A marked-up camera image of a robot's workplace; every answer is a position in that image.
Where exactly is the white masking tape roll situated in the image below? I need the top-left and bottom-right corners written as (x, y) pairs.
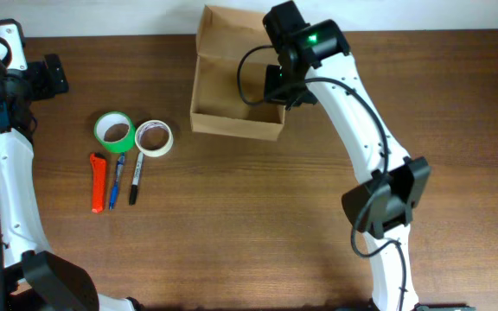
top-left (135, 120), bottom-right (174, 158)

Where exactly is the black permanent marker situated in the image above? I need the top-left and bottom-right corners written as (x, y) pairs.
top-left (129, 152), bottom-right (144, 206)

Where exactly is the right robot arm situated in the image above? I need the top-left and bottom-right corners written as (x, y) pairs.
top-left (263, 1), bottom-right (431, 310)

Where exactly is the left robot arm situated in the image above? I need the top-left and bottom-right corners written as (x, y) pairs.
top-left (0, 19), bottom-right (143, 310)

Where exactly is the blue ballpoint pen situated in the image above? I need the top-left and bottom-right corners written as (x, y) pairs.
top-left (109, 153), bottom-right (125, 211)

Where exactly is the green tape roll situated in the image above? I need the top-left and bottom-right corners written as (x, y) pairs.
top-left (93, 111), bottom-right (136, 154)

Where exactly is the red utility knife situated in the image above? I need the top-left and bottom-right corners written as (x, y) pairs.
top-left (89, 153), bottom-right (107, 213)

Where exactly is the brown cardboard box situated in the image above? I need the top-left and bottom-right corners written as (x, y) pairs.
top-left (190, 5), bottom-right (285, 141)

